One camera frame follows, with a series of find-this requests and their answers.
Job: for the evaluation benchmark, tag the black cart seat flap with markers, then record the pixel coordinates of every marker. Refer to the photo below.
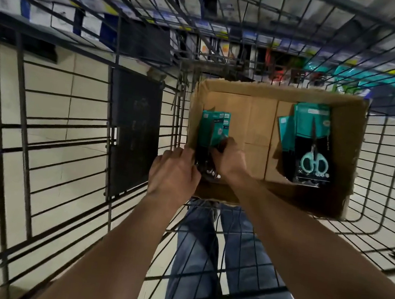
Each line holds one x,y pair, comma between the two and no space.
132,130

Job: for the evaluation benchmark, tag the teal scissors packet bundle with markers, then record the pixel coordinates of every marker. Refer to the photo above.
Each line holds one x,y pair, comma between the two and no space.
213,129

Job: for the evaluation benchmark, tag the brown cardboard box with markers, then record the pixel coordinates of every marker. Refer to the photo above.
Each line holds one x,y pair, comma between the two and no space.
256,126

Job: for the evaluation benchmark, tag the person's left hand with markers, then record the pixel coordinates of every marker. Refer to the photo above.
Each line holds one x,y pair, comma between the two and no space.
173,175

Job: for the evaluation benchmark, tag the person's right hand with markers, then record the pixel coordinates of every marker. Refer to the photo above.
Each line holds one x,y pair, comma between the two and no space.
232,162

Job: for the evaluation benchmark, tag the person's left fingers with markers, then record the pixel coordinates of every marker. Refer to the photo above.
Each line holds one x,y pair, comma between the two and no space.
179,152

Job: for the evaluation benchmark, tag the person's right forearm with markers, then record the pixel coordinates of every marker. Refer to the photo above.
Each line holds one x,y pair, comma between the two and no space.
313,268

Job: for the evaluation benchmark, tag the person's blue jeans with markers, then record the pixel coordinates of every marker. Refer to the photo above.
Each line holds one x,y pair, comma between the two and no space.
196,254

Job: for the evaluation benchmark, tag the person's left forearm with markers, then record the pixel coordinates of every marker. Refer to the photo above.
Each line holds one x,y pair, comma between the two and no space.
119,254

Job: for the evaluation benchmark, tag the teal black scissors packet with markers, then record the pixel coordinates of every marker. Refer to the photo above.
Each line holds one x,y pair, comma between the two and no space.
284,131

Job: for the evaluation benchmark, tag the row of teal shelf packets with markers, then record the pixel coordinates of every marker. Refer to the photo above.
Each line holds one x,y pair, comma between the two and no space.
357,73

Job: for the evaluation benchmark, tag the row of white blue boxes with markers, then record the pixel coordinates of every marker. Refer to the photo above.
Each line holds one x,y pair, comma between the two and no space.
60,16

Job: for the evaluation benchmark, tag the person's right fingers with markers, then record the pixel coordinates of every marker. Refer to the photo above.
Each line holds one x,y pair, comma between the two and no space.
224,147

